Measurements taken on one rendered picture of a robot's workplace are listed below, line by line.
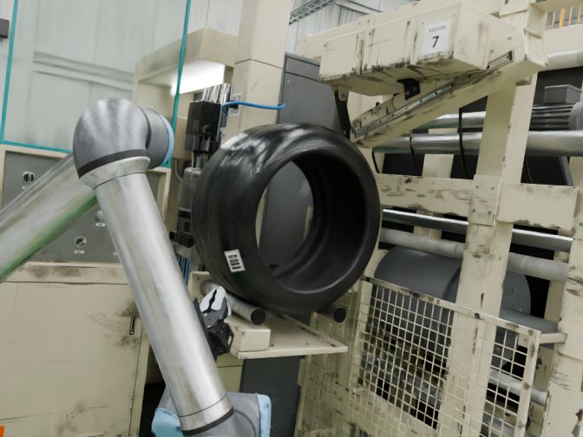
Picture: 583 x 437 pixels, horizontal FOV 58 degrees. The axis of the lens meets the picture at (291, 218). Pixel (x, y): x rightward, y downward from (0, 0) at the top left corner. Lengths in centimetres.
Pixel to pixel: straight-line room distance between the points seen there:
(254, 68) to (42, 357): 118
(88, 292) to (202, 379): 110
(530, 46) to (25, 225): 125
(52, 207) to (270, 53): 100
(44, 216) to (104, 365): 102
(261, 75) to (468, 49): 68
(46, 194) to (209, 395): 49
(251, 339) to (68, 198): 63
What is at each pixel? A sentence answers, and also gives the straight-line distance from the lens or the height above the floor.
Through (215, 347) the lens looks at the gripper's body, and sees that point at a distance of 119.
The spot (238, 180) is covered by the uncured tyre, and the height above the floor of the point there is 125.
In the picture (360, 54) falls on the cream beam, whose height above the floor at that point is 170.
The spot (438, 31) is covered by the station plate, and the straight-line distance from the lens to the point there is 151.
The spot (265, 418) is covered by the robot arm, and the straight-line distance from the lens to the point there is 101.
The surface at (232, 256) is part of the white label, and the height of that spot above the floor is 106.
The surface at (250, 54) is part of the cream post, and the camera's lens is 180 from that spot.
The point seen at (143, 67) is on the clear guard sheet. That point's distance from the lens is 196.
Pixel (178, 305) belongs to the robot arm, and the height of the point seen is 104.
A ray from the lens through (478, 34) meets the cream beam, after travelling 153.
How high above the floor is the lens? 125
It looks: 3 degrees down
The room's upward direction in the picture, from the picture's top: 8 degrees clockwise
